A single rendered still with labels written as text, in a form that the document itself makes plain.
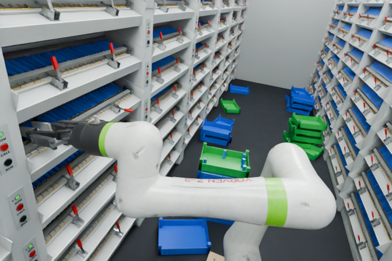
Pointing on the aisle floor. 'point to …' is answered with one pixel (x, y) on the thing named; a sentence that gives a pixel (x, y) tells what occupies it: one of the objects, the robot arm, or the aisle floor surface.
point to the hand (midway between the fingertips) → (35, 129)
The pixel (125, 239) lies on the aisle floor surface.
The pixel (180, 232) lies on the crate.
